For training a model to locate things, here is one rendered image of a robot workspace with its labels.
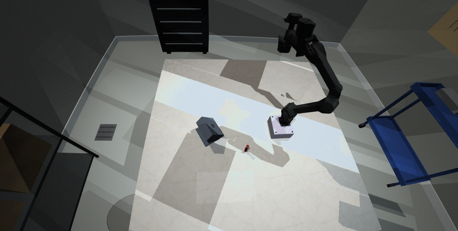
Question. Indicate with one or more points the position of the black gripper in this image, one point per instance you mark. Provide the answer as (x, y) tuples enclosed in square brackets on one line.
[(284, 43)]

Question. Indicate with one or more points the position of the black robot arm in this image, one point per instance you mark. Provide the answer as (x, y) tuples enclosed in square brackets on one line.
[(316, 54)]

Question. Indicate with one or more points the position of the blue-grey sloped panel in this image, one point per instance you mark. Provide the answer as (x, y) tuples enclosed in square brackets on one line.
[(208, 130)]

